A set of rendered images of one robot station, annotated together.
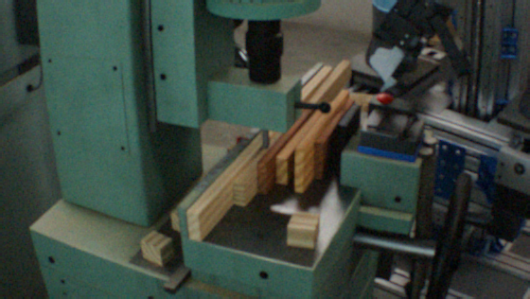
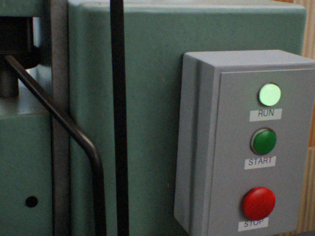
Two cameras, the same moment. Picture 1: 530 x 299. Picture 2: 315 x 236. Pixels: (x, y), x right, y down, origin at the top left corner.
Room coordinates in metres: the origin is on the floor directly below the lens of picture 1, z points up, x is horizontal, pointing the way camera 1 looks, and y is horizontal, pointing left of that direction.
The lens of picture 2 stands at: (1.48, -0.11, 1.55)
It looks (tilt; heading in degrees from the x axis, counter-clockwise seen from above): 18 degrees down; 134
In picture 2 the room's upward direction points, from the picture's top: 3 degrees clockwise
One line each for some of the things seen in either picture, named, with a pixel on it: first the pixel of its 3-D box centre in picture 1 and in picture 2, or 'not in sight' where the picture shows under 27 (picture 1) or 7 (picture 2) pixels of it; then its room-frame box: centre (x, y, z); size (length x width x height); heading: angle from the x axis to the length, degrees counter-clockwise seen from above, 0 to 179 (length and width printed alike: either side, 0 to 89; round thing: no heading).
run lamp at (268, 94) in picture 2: not in sight; (270, 95); (1.28, 0.22, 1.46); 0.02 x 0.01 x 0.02; 66
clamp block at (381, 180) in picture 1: (388, 164); not in sight; (0.99, -0.21, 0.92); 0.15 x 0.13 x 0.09; 156
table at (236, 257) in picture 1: (341, 177); not in sight; (1.02, -0.13, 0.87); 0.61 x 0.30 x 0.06; 156
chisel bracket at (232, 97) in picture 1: (254, 101); not in sight; (1.00, 0.02, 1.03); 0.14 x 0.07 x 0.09; 66
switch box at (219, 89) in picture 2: not in sight; (241, 145); (1.25, 0.23, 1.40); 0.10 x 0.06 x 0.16; 66
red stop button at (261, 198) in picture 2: not in sight; (259, 203); (1.28, 0.22, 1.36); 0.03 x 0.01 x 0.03; 66
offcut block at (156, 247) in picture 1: (157, 248); not in sight; (0.89, 0.18, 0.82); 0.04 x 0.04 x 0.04; 57
